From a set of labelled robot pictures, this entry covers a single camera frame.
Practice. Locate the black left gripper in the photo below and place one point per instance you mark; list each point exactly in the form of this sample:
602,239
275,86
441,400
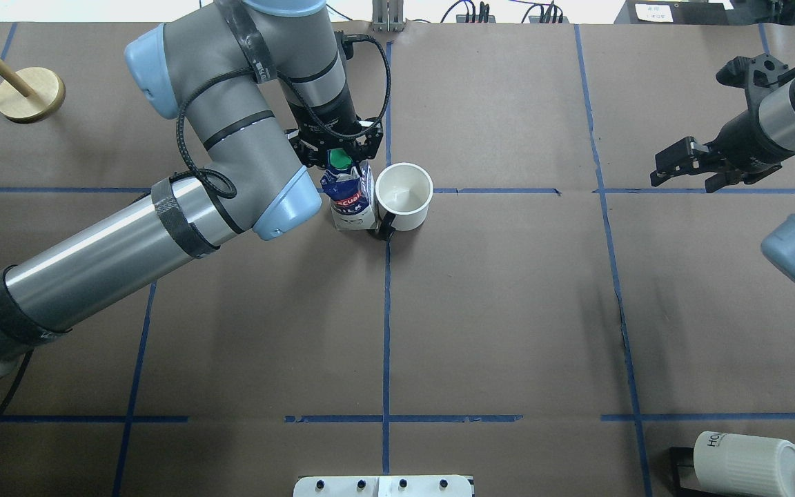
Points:
328,119

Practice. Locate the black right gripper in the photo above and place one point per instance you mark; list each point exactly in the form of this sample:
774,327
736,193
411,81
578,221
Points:
740,140

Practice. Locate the blue Pascual milk carton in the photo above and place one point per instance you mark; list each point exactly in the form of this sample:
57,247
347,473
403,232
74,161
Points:
348,183

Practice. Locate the white smiley face mug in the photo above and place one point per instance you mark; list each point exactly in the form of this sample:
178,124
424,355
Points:
403,193

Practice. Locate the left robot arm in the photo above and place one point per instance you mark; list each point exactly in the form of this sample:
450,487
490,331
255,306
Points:
260,94

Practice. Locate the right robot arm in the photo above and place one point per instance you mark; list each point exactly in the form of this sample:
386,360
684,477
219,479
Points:
776,116

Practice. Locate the black box with label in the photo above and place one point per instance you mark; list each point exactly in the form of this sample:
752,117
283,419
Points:
672,12

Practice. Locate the black power strip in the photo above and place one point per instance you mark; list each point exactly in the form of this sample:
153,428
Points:
473,12
545,13

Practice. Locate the wooden mug tree stand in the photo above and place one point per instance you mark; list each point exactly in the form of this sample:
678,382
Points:
30,94

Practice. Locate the white ribbed mug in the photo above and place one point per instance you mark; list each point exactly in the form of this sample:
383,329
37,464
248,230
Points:
742,465

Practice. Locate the aluminium frame post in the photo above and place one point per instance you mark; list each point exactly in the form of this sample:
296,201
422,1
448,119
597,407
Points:
387,16

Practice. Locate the black wire mug rack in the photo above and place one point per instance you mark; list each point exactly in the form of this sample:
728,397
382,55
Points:
681,458

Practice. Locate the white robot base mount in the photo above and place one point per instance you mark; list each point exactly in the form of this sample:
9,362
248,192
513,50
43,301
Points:
386,485

